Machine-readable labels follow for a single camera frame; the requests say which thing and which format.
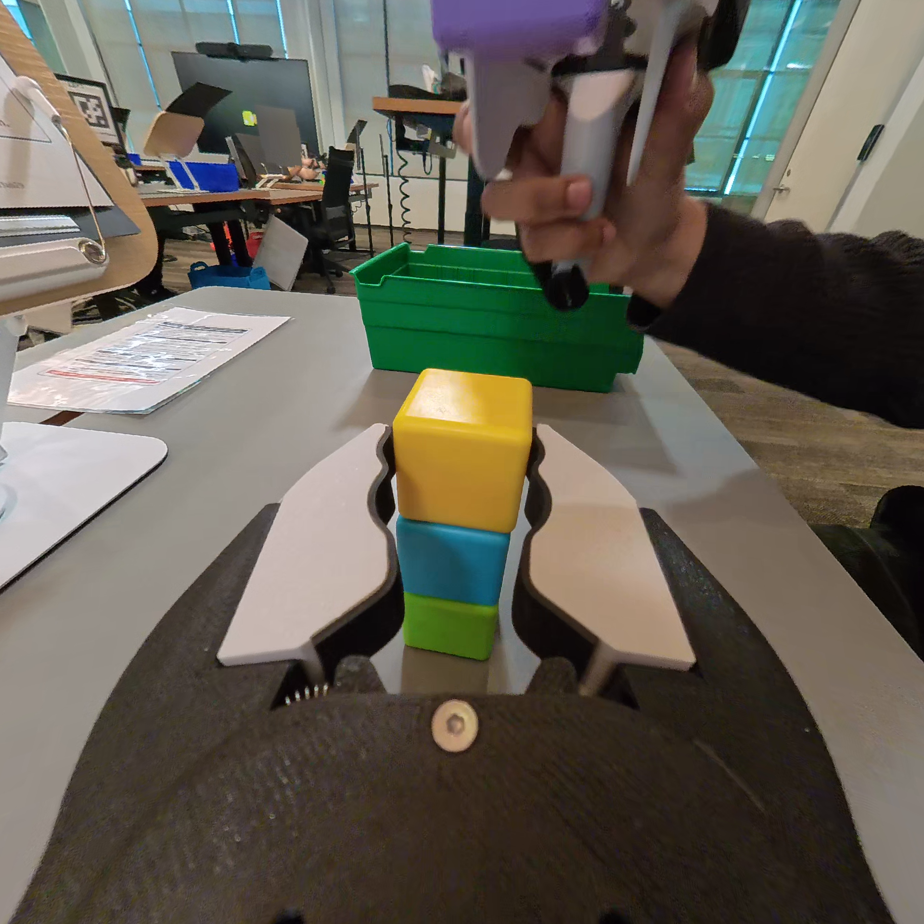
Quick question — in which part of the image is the white monitor stand base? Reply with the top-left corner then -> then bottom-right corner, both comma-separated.
0,209 -> 168,589

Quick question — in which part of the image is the grey panel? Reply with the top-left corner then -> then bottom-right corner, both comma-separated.
253,215 -> 310,291

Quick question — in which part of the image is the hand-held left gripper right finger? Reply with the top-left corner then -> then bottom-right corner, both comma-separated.
513,423 -> 696,697

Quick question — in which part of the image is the yellow magnetic cube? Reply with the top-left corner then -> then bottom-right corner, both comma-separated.
393,368 -> 534,534

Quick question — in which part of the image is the long wooden office desk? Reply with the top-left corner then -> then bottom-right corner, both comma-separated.
137,180 -> 380,290

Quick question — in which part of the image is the wooden standing desk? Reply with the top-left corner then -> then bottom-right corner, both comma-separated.
372,96 -> 477,246

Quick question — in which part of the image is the black monitor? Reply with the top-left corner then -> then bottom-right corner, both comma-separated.
172,43 -> 319,156

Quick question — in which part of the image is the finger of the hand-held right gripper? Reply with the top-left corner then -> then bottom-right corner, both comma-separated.
465,54 -> 557,178

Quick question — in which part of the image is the laminated instruction sheet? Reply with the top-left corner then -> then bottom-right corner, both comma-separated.
7,307 -> 292,414

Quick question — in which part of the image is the person's leg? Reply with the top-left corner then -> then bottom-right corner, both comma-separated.
816,487 -> 924,651

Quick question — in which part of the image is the black office chair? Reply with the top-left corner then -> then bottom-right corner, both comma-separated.
318,144 -> 359,293

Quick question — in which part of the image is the black white marker board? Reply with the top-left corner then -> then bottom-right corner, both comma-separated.
56,74 -> 124,145

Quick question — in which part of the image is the blue storage bin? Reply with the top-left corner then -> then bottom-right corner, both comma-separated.
166,160 -> 239,192

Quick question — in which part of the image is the blue bag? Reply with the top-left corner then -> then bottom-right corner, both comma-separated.
189,263 -> 271,291

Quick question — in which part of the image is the purple magnetic cube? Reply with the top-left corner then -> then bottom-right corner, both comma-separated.
432,0 -> 609,73

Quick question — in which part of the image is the blue magnetic cube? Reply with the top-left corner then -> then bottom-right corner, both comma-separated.
396,516 -> 511,606

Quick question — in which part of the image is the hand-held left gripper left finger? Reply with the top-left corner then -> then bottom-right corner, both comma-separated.
217,423 -> 403,694

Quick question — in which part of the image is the person's right forearm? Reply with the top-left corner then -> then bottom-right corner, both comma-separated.
628,202 -> 924,430

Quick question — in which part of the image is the lime green magnetic cube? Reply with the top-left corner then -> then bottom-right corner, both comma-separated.
403,592 -> 499,661

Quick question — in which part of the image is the instruction sheet on stand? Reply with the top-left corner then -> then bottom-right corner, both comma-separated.
0,0 -> 160,319

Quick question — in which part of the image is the green plastic bin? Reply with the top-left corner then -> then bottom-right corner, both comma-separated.
350,243 -> 645,394

